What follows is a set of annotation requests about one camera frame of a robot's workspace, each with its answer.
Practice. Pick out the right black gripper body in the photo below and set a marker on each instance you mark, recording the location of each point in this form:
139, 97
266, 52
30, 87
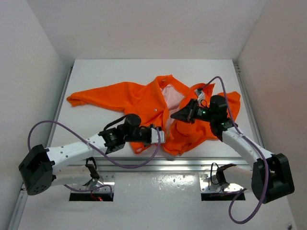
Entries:
196, 112

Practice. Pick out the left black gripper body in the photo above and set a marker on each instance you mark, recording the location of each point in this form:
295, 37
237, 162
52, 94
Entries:
141, 134

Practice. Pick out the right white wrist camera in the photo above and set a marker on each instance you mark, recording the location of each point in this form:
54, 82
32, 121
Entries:
200, 94

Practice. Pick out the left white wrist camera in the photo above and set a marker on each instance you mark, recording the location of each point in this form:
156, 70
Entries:
160, 136

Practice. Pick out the aluminium rail frame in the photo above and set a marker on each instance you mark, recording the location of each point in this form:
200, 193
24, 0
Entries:
160, 193

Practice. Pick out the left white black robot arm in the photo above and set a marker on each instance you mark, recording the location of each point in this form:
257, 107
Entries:
75, 164

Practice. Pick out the orange zip jacket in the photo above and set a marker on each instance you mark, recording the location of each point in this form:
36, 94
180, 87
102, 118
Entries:
154, 103

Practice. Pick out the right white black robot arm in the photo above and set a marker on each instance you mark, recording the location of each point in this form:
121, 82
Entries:
270, 176

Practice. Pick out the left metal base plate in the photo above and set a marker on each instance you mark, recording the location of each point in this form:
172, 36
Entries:
105, 184

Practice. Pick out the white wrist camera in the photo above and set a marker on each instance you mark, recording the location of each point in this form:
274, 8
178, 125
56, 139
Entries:
200, 94
160, 136

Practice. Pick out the metal base plate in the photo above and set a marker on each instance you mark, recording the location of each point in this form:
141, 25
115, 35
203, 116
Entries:
206, 187
105, 184

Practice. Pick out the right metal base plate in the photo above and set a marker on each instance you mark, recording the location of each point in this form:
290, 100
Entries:
206, 187

